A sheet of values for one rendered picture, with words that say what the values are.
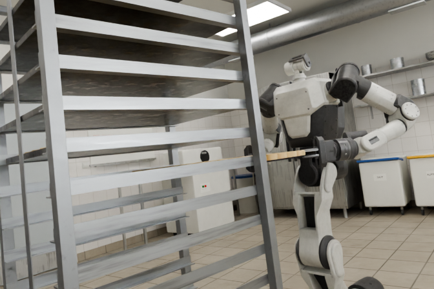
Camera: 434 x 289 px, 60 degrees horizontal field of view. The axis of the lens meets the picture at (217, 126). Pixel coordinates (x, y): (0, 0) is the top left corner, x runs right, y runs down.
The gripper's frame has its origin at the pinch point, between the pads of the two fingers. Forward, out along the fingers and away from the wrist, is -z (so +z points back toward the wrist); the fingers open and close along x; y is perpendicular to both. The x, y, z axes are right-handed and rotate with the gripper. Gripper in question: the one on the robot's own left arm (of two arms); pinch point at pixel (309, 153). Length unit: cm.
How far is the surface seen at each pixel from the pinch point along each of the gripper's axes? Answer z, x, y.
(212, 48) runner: -41, 35, 29
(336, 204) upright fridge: 195, -83, -344
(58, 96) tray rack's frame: -80, 19, 56
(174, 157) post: -51, 4, -13
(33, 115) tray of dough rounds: -88, 17, 45
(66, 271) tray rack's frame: -81, -16, 57
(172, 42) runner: -53, 35, 37
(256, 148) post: -29.7, 4.0, 25.1
